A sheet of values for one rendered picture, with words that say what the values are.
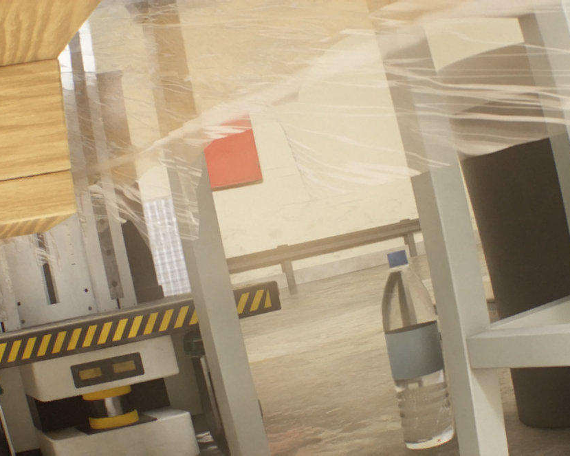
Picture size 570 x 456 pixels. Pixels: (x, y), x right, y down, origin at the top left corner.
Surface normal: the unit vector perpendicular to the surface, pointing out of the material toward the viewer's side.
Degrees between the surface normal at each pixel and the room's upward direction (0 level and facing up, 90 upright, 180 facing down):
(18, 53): 178
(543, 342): 90
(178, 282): 89
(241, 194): 90
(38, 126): 90
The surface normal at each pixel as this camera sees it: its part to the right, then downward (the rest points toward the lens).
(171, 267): 0.39, -0.09
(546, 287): -0.63, 0.18
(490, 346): -0.87, 0.18
